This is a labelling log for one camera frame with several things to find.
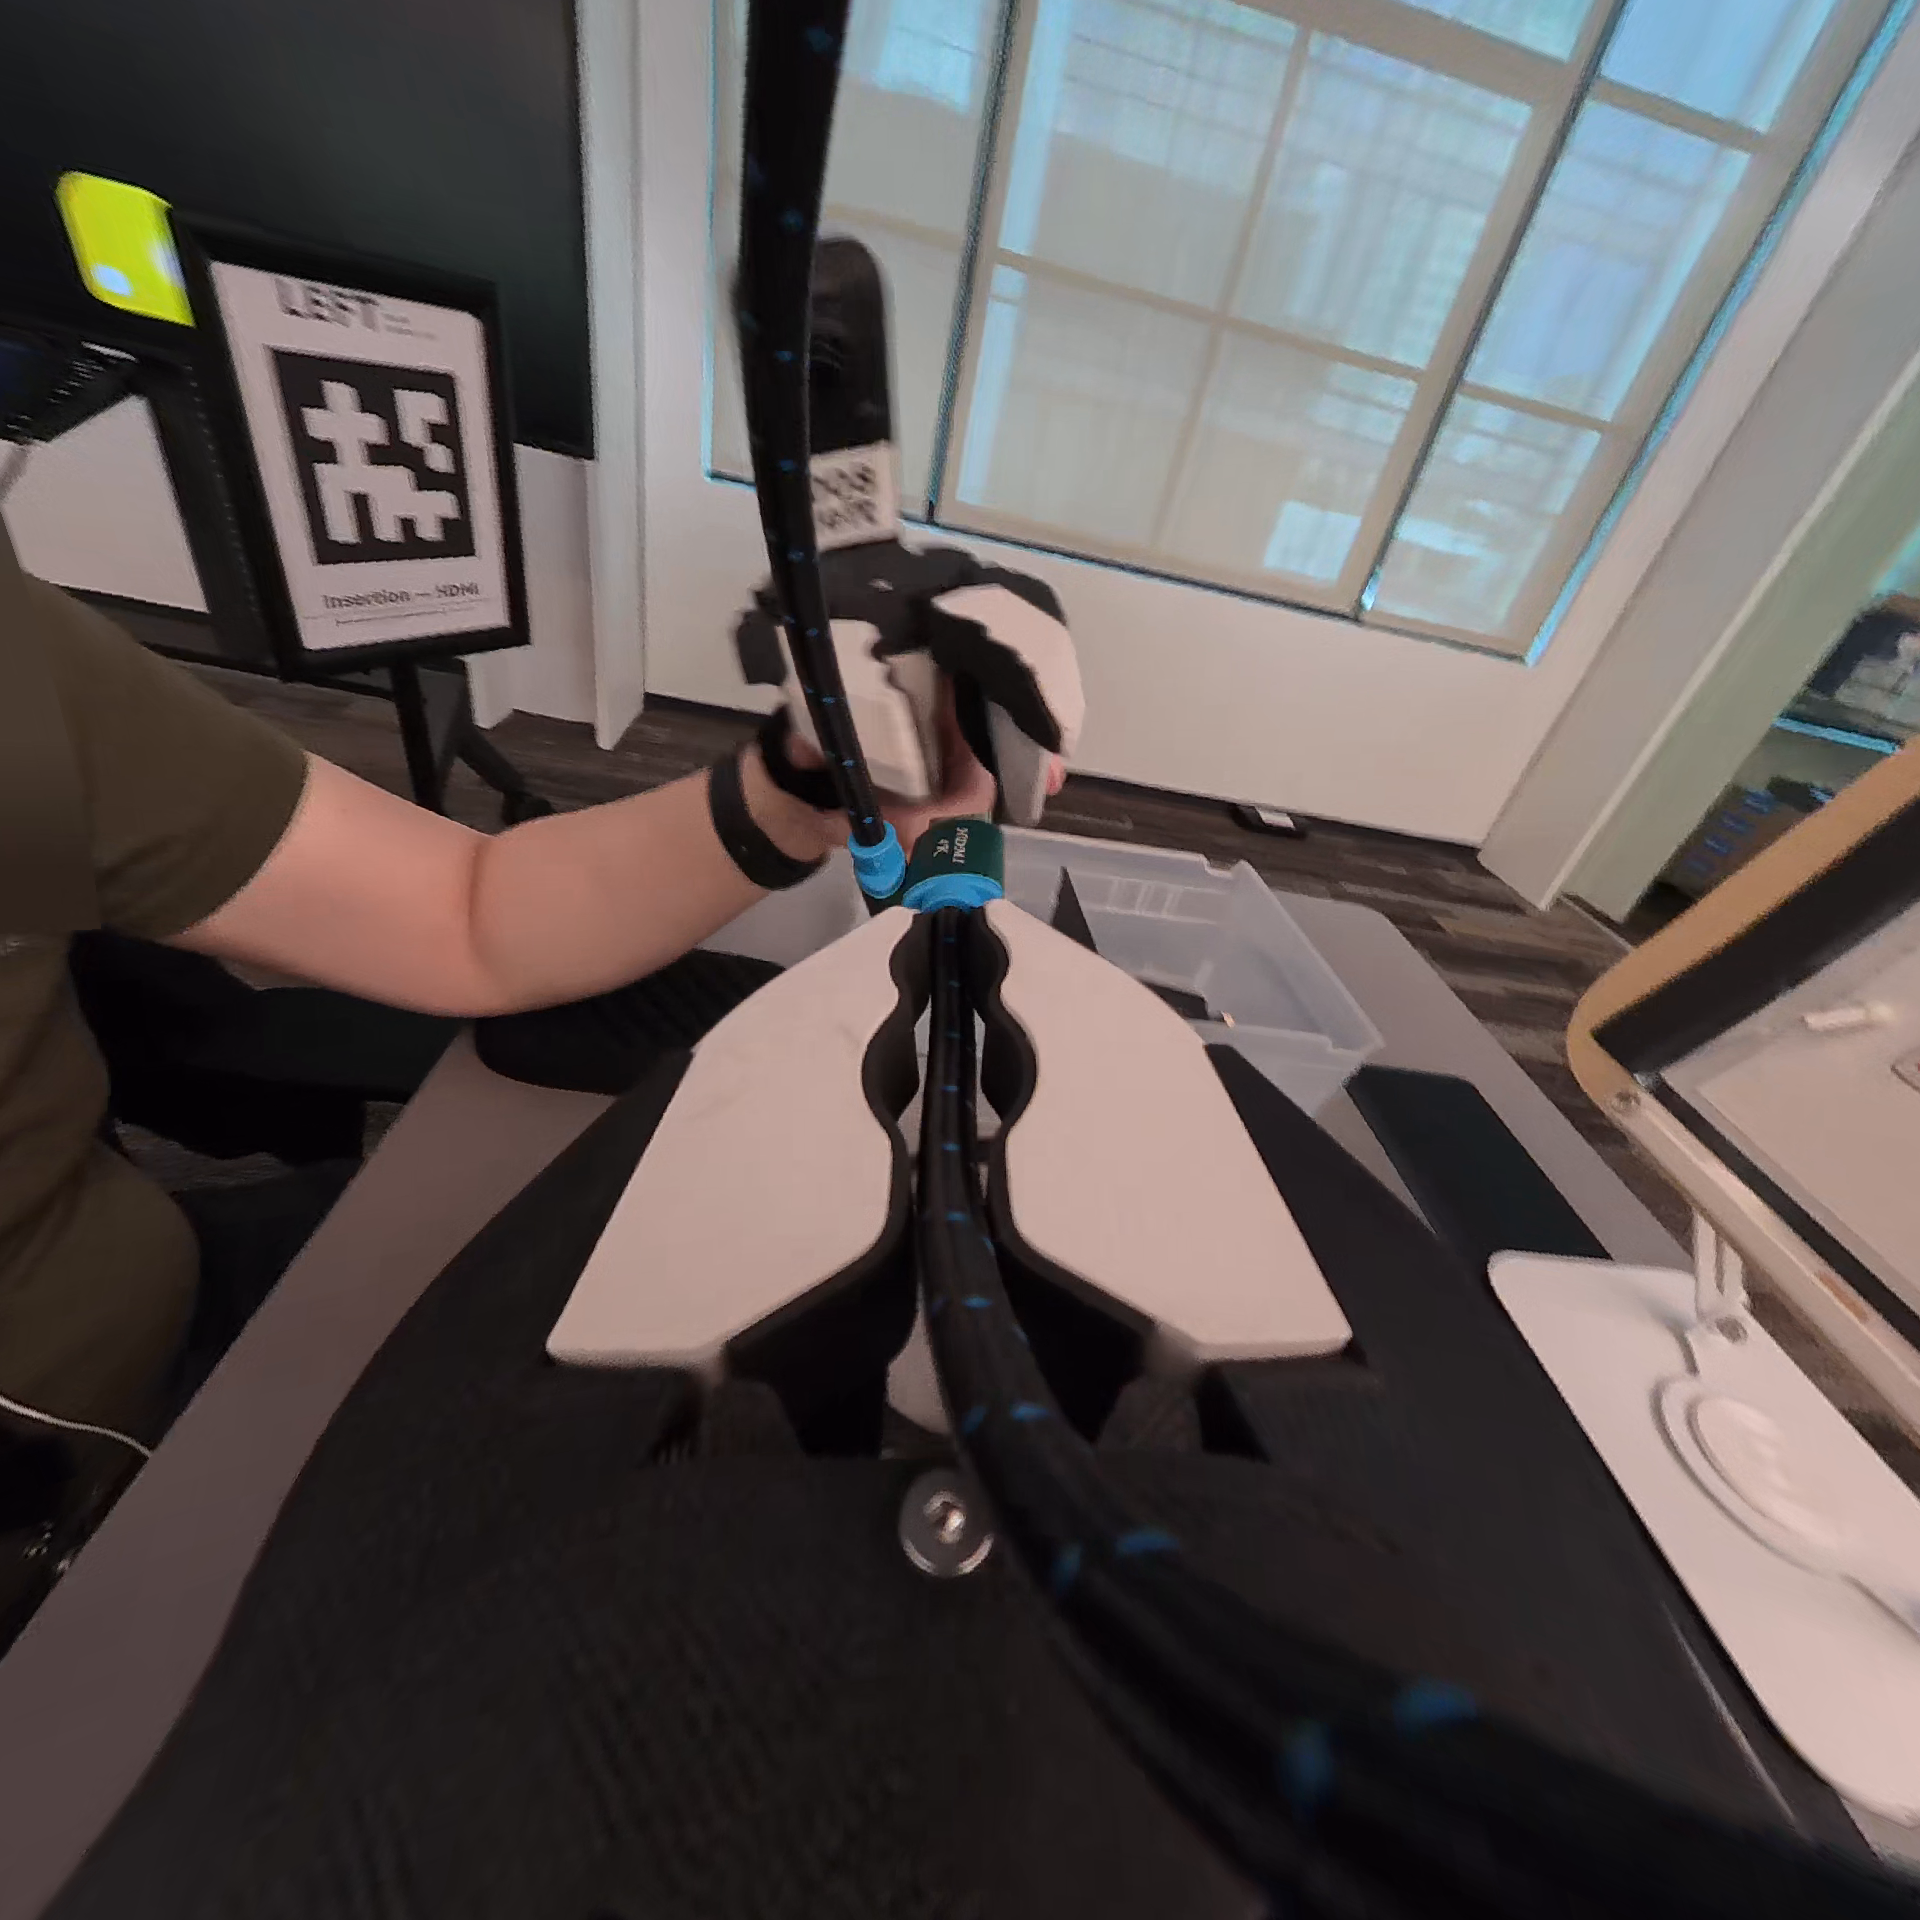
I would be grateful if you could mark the yellow card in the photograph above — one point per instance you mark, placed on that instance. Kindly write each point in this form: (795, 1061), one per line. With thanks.
(127, 248)

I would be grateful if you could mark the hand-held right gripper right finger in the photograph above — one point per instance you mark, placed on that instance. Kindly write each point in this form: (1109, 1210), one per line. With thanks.
(1169, 1187)

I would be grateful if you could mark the black desk chair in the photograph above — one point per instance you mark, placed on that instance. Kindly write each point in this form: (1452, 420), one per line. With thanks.
(228, 1049)

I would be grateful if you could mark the white stand base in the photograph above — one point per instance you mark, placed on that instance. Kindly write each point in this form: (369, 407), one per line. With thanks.
(1592, 1350)

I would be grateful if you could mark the clear plastic bin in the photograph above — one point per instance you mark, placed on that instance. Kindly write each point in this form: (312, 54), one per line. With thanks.
(1199, 930)

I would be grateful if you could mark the person's olive shirt torso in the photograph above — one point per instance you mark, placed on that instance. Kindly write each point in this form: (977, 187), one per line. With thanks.
(89, 900)

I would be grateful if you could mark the black mesh wrist rest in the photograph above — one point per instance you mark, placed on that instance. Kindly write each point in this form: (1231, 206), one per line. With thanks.
(631, 1018)

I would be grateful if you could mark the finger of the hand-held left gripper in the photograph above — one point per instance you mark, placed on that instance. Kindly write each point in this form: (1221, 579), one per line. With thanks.
(886, 719)
(1028, 674)

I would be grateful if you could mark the dark desk mat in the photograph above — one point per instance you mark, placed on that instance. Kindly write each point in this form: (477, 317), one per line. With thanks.
(1471, 1170)

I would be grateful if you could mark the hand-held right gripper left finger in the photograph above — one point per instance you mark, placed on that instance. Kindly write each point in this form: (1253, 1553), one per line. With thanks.
(737, 1198)

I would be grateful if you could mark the person's left forearm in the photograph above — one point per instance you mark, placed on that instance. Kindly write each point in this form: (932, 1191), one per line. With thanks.
(451, 900)

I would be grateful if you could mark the framed marker sign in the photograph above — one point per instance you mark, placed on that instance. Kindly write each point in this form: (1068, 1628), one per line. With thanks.
(378, 451)

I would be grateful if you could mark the person's left hand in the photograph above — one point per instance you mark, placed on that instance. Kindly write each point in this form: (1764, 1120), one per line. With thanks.
(967, 782)

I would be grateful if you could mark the shelf with boxes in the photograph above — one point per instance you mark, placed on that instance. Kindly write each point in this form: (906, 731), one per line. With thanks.
(1859, 674)

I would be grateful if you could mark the large paned window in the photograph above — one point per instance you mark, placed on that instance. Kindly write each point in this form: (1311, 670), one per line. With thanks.
(1199, 300)

